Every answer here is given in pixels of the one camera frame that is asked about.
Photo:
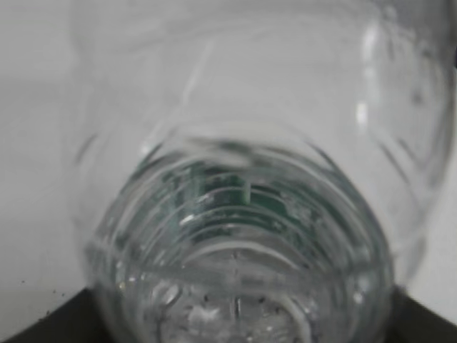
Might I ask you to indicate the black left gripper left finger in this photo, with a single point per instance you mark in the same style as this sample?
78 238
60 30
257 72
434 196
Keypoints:
76 321

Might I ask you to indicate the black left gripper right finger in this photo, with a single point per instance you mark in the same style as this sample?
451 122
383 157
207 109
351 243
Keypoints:
414 323

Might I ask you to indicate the clear Cestbon water bottle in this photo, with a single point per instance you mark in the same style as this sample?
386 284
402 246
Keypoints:
257 171

